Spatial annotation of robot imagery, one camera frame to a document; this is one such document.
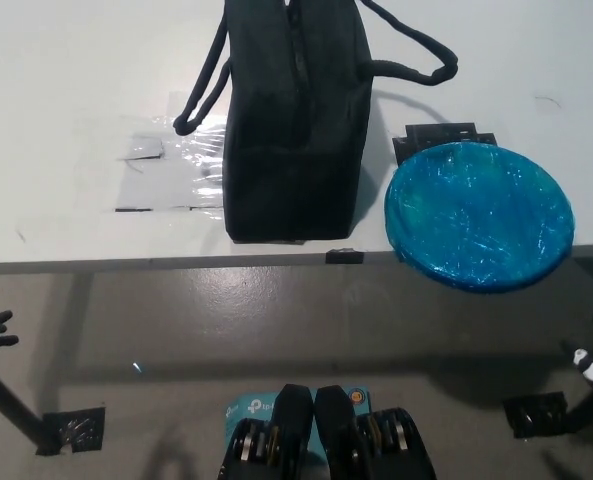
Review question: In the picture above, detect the black fabric bag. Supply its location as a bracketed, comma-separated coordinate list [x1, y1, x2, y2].
[173, 0, 460, 246]

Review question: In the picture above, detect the black tape patch on desk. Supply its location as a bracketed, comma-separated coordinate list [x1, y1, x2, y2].
[391, 121, 500, 164]

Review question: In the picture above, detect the clear plastic film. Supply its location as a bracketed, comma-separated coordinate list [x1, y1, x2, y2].
[163, 89, 227, 201]

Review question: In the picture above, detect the black floor tape patch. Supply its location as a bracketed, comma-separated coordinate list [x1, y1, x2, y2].
[36, 407, 106, 456]
[503, 392, 577, 440]

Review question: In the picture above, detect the teal tp-link box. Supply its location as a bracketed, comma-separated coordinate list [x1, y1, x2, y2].
[224, 387, 375, 457]

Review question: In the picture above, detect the blue plastic-wrapped plate stack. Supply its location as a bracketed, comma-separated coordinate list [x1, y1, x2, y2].
[383, 140, 576, 294]

